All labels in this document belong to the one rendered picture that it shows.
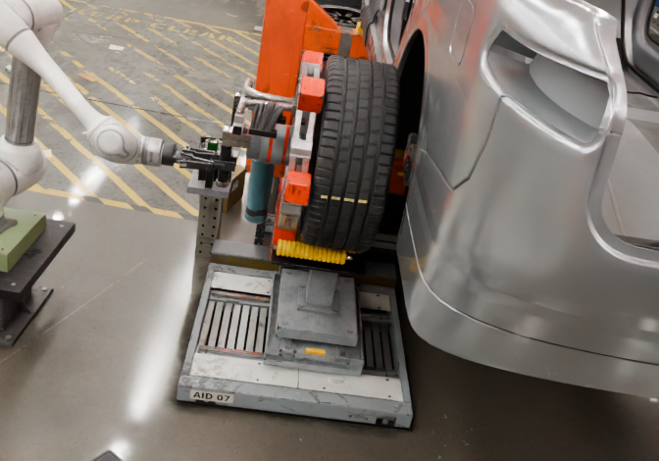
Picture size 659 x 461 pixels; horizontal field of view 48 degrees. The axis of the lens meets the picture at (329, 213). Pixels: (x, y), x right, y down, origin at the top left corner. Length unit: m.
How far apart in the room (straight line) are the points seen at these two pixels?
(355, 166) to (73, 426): 1.25
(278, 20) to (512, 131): 1.51
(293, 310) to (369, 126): 0.86
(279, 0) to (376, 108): 0.73
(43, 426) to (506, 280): 1.62
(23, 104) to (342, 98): 1.16
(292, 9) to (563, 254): 1.62
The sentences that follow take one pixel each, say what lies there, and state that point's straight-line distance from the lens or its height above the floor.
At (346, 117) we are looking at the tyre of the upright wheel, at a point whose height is 1.08.
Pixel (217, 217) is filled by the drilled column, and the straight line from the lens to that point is 3.37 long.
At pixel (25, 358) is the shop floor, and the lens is 2.91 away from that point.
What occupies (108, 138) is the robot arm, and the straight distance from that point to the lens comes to 2.25.
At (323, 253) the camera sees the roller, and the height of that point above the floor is 0.52.
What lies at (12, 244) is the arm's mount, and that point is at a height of 0.37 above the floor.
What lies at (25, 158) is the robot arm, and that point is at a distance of 2.92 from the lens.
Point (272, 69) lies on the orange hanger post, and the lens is 2.94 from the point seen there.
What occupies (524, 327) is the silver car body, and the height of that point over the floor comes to 0.94.
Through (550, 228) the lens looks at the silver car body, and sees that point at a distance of 1.59.
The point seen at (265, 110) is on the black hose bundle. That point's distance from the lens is 2.36.
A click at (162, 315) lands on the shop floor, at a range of 3.10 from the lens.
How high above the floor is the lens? 1.87
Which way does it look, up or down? 28 degrees down
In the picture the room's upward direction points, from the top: 11 degrees clockwise
